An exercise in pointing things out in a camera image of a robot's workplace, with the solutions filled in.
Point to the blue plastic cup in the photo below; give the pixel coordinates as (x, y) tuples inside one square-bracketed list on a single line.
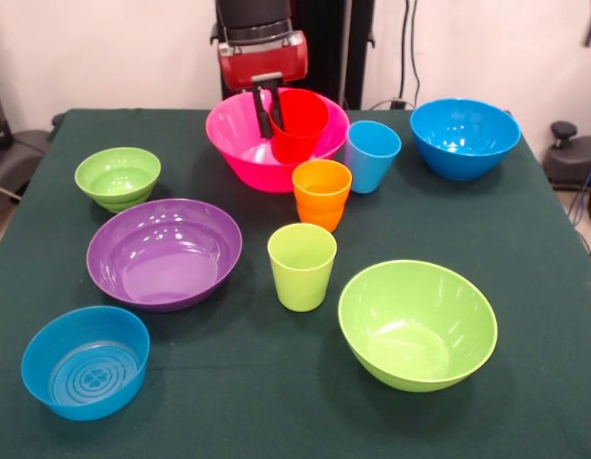
[(372, 162)]

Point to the small green ribbed bowl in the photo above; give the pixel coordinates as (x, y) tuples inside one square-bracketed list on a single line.
[(117, 181)]

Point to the grey pedestal foot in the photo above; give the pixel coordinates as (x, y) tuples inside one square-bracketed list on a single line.
[(573, 162), (18, 158)]

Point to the purple plastic bowl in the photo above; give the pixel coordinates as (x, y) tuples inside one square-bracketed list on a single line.
[(166, 268)]

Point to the pink plastic bowl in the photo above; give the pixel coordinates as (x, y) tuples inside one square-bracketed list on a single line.
[(243, 153)]

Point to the dark green tablecloth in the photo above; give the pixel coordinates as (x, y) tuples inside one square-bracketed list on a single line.
[(276, 392)]

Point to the large green plastic bowl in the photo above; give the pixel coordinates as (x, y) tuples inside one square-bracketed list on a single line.
[(415, 334)]

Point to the red plastic cup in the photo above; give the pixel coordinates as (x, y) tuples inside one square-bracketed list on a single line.
[(300, 138)]

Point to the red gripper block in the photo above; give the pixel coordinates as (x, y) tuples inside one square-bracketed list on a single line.
[(262, 62)]

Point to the small blue patterned bowl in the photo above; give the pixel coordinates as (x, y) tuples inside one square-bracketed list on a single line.
[(85, 378)]

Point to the large blue plastic bowl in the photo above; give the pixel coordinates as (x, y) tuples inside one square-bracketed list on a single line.
[(463, 148)]

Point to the green plastic cup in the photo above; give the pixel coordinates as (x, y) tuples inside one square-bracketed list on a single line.
[(300, 282)]

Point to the orange plastic cup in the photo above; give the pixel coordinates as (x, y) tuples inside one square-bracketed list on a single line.
[(319, 201)]

